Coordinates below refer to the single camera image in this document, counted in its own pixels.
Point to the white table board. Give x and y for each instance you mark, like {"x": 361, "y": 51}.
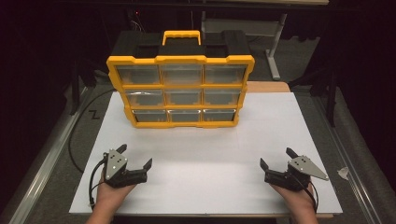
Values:
{"x": 199, "y": 168}

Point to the person's right hand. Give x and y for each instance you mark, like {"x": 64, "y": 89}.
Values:
{"x": 294, "y": 199}

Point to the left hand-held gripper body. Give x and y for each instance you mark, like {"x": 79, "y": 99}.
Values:
{"x": 115, "y": 163}

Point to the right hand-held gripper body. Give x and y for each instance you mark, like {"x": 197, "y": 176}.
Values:
{"x": 303, "y": 168}

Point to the yellow black drawer organizer cabinet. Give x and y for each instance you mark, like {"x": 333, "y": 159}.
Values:
{"x": 182, "y": 49}

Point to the white paper scrap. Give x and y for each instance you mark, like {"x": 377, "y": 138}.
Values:
{"x": 344, "y": 173}

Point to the grey metal stand frame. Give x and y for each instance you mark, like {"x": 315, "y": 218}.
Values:
{"x": 273, "y": 46}

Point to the aluminium rail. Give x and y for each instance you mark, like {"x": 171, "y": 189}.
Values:
{"x": 40, "y": 168}
{"x": 348, "y": 165}

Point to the black stand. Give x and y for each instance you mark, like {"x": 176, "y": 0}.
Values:
{"x": 327, "y": 90}
{"x": 79, "y": 84}

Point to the person's left hand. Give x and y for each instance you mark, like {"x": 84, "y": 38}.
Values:
{"x": 110, "y": 196}

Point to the set of clear plastic drawers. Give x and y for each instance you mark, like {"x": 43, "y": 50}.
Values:
{"x": 181, "y": 97}

